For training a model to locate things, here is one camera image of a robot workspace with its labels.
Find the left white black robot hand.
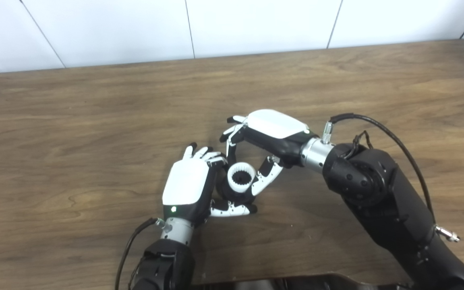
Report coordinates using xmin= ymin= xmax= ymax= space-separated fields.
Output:
xmin=162 ymin=142 xmax=258 ymax=226

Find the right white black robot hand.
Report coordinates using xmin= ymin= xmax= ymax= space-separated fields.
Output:
xmin=220 ymin=109 xmax=311 ymax=197

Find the white ring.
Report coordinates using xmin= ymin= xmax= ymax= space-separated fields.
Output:
xmin=227 ymin=162 xmax=257 ymax=193

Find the round black part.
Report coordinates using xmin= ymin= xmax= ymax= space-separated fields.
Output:
xmin=216 ymin=171 xmax=257 ymax=206

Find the black robot body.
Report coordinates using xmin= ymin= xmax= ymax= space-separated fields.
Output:
xmin=192 ymin=273 xmax=414 ymax=290

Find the thin black wire on right arm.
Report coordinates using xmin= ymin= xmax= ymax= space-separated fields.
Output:
xmin=347 ymin=130 xmax=373 ymax=155

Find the thin black wire on arm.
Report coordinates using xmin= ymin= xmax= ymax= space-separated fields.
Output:
xmin=129 ymin=258 xmax=148 ymax=290
xmin=347 ymin=130 xmax=373 ymax=155

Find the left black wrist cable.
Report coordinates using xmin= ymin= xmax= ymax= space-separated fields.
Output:
xmin=114 ymin=217 xmax=168 ymax=290

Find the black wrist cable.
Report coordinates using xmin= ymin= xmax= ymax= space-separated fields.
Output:
xmin=114 ymin=217 xmax=168 ymax=290
xmin=323 ymin=113 xmax=461 ymax=242

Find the thin black wire on left arm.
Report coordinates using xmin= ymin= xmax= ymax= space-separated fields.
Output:
xmin=129 ymin=258 xmax=148 ymax=290

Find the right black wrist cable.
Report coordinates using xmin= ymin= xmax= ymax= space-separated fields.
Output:
xmin=323 ymin=113 xmax=461 ymax=242

